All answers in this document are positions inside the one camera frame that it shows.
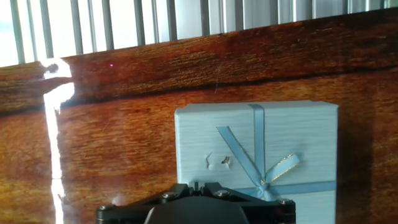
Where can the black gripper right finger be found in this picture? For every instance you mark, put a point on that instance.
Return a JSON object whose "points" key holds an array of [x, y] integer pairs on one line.
{"points": [[267, 209]]}

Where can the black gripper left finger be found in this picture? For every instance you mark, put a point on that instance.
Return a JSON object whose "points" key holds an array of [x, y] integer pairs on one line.
{"points": [[130, 208]]}

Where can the light blue ribboned box casing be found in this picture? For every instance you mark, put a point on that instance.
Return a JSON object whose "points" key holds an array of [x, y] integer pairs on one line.
{"points": [[298, 133]]}

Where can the wood-grain table mat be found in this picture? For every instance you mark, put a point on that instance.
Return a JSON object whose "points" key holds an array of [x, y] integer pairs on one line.
{"points": [[124, 140]]}

